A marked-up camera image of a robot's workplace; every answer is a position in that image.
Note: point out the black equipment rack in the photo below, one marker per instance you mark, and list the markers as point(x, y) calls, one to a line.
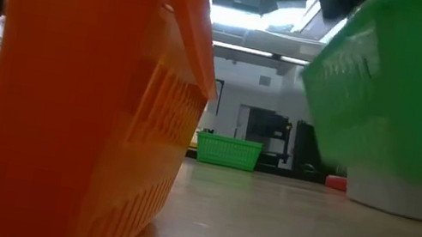
point(269, 133)

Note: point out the red desk lamp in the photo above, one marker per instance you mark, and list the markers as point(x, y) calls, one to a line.
point(335, 182)

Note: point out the black cabinet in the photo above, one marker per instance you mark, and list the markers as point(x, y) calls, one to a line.
point(306, 148)

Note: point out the grey plastic basket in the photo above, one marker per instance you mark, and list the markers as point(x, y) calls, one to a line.
point(398, 193)

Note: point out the orange plastic mesh basket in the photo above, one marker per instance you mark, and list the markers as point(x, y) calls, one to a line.
point(68, 89)

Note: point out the green plastic mesh basket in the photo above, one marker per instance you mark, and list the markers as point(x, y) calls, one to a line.
point(396, 103)
point(227, 152)

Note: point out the ceiling light strip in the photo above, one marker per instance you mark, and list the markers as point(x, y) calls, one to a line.
point(245, 49)

